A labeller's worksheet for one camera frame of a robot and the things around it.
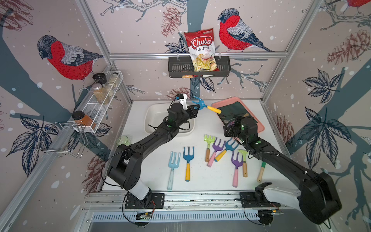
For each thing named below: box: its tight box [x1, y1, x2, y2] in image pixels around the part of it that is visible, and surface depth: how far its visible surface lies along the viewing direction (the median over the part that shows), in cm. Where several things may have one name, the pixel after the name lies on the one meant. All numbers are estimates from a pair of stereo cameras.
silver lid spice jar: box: [91, 82, 108, 104], surface depth 74 cm
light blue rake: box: [167, 151, 181, 191], surface depth 87 cm
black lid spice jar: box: [92, 72, 107, 85], surface depth 76 cm
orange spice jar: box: [71, 110, 93, 127], surface depth 62 cm
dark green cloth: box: [217, 101, 258, 128], surface depth 117 cm
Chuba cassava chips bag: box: [184, 28, 220, 72], surface depth 85 cm
